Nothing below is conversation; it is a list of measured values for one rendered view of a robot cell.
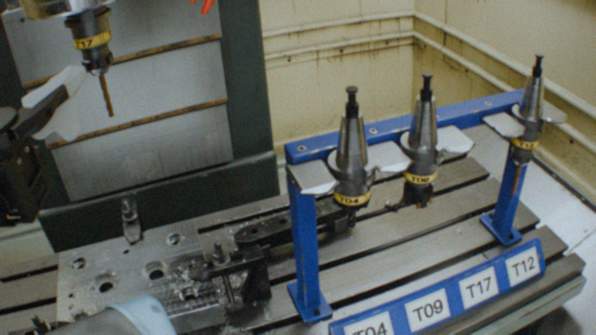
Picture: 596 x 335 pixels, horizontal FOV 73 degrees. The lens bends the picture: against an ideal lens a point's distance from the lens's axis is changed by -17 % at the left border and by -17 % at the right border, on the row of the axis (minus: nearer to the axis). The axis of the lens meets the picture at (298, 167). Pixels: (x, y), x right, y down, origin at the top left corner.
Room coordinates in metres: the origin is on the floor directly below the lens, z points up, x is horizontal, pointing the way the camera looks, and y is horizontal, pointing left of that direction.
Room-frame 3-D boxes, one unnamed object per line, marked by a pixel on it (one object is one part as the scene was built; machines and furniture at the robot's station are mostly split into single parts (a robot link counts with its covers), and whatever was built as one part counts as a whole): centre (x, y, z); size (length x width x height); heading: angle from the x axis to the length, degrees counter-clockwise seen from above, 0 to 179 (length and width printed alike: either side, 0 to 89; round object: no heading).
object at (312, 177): (0.50, -0.02, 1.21); 0.07 x 0.05 x 0.01; 17
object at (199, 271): (0.57, 0.13, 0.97); 0.13 x 0.03 x 0.15; 107
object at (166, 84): (0.98, 0.38, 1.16); 0.48 x 0.05 x 0.51; 107
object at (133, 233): (0.70, 0.34, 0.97); 0.13 x 0.03 x 0.15; 17
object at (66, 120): (0.36, 0.20, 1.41); 0.09 x 0.03 x 0.06; 155
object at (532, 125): (0.62, -0.39, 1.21); 0.06 x 0.06 x 0.03
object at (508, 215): (0.68, -0.42, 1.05); 0.10 x 0.05 x 0.30; 17
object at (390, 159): (0.53, -0.12, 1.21); 0.07 x 0.05 x 0.01; 17
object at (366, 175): (0.52, -0.07, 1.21); 0.06 x 0.06 x 0.03
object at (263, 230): (0.72, 0.01, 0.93); 0.26 x 0.05 x 0.06; 112
